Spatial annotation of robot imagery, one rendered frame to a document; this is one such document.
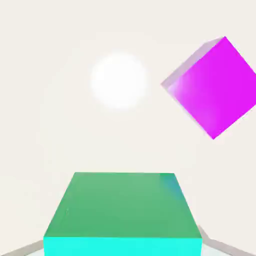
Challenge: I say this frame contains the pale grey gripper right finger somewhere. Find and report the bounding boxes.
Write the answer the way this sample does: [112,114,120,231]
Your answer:
[197,224,256,256]

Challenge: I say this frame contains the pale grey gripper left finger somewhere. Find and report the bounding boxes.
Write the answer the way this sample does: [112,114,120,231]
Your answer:
[0,239,45,256]

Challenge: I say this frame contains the small teal cube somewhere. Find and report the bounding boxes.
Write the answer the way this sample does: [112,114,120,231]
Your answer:
[42,171,203,256]

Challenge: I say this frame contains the small magenta cube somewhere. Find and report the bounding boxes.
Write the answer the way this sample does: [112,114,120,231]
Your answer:
[160,35,256,140]

